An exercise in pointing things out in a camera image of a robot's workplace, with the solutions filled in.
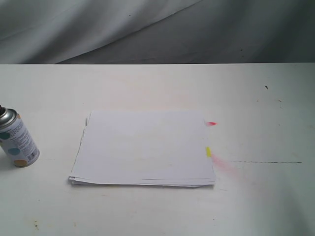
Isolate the white backdrop cloth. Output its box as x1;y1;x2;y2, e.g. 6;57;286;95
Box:
0;0;315;64

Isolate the white paper stack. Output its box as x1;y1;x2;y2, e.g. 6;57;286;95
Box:
69;111;216;187

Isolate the yellow sticky tab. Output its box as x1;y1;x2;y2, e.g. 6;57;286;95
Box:
205;147;211;157

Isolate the silver spray paint can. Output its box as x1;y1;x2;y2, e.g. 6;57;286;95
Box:
0;107;40;167

